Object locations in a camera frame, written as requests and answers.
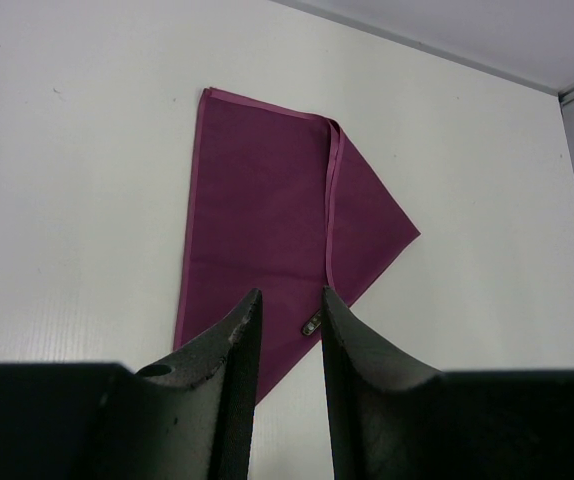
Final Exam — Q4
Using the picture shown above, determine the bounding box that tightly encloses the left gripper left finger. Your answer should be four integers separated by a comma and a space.
0, 290, 262, 479

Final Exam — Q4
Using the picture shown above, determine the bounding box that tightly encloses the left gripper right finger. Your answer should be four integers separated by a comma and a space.
321, 288, 574, 479

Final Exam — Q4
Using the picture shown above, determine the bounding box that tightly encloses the steak knife with dark handle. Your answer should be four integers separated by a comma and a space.
301, 311, 322, 336

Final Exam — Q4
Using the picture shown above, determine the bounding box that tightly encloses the purple cloth napkin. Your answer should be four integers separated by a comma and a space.
174, 88, 419, 397

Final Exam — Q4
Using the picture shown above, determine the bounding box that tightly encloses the rear aluminium frame bar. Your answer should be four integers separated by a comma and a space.
277, 1, 559, 97

